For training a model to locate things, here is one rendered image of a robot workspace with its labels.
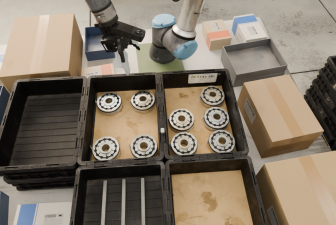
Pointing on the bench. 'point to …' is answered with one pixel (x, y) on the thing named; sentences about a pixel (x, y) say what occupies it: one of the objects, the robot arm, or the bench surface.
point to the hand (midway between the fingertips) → (136, 62)
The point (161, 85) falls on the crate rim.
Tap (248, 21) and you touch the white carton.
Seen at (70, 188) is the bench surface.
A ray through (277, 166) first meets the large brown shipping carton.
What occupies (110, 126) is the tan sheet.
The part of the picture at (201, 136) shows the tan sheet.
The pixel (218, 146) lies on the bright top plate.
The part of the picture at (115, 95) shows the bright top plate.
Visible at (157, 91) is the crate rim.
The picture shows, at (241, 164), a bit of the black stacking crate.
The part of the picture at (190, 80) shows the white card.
